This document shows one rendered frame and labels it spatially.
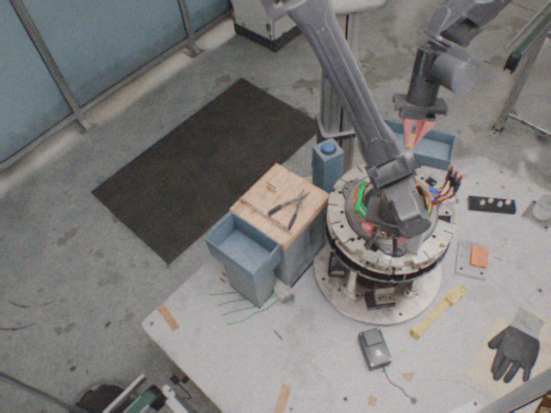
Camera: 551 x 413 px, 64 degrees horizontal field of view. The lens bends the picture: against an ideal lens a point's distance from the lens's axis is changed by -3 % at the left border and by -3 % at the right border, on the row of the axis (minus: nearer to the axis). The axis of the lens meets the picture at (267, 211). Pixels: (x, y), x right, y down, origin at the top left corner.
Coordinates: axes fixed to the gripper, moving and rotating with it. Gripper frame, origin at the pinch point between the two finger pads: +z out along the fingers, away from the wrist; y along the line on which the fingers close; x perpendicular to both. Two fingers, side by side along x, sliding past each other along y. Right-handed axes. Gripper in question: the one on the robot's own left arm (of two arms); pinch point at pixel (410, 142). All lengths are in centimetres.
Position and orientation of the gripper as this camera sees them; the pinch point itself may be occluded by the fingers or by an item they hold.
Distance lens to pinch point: 98.8
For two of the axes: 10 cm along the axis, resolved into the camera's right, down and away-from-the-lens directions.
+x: 1.4, -5.8, 8.0
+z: -0.4, 8.1, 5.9
